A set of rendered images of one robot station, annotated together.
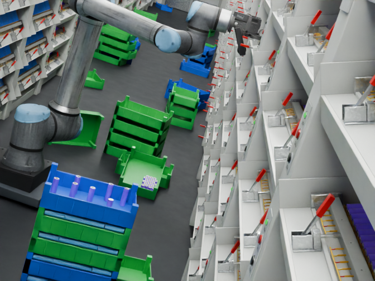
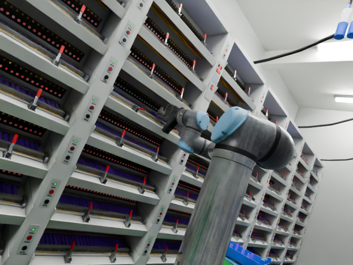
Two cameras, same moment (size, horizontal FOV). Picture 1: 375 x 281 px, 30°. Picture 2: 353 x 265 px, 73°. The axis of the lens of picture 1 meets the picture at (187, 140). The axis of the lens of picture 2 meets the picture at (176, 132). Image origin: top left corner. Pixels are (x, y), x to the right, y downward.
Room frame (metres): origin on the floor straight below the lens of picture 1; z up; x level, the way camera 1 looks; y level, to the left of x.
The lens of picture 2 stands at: (3.67, 0.92, 0.75)
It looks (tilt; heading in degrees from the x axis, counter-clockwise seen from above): 9 degrees up; 227
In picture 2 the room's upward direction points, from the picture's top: 22 degrees clockwise
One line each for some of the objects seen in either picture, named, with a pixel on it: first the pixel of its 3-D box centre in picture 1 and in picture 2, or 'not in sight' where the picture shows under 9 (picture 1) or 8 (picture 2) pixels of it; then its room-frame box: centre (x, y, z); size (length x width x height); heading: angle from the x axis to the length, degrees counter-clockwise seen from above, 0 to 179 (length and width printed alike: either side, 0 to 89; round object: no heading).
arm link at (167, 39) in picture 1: (121, 18); (237, 150); (2.85, 0.41, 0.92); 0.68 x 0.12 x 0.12; 57
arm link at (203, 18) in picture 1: (203, 15); (196, 120); (2.80, 0.09, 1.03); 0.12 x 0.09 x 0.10; 91
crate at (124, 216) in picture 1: (91, 194); (242, 253); (2.13, 0.25, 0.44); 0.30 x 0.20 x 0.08; 99
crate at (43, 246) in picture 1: (78, 237); not in sight; (2.13, 0.25, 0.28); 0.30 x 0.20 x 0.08; 99
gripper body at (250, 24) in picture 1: (245, 25); (174, 114); (2.80, -0.08, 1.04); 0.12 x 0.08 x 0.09; 91
